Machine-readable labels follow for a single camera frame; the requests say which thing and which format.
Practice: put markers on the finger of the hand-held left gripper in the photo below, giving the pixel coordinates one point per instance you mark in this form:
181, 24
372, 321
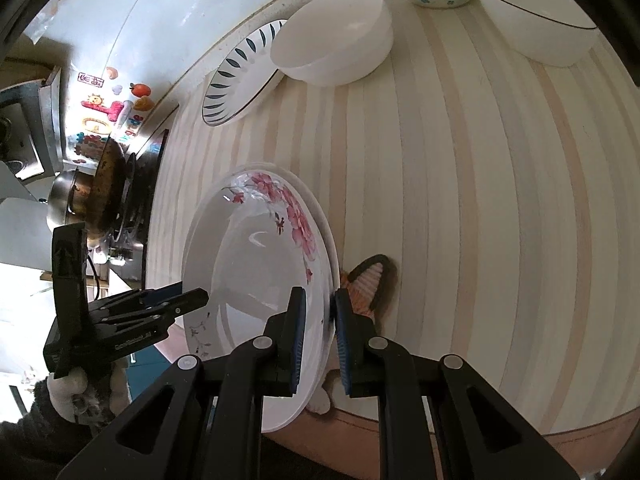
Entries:
150, 296
187, 301

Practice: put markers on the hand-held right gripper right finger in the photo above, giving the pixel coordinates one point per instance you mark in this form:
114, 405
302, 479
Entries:
342, 340

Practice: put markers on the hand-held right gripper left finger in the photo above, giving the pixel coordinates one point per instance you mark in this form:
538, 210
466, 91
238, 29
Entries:
299, 340

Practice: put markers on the blue leaf pattern plate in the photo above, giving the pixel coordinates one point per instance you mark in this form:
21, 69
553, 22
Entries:
225, 90

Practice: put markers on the plain white bowl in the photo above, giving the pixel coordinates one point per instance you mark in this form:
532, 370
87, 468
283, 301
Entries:
330, 35

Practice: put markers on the black rimmed white bowl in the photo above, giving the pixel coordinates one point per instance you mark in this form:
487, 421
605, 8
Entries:
540, 35

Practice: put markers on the teal cabinet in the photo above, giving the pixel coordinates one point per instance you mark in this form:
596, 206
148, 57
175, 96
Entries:
147, 370

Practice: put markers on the black gas cooktop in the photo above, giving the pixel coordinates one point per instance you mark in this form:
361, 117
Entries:
145, 210

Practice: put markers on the steel pot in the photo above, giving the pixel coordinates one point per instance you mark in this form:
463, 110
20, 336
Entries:
62, 200

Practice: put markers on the dark wok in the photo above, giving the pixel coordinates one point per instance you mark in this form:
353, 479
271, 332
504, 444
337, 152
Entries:
107, 180

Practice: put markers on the steel range hood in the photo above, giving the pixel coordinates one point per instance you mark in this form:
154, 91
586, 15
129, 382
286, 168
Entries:
30, 110

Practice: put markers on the colourful wall stickers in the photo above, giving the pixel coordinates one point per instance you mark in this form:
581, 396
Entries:
100, 110

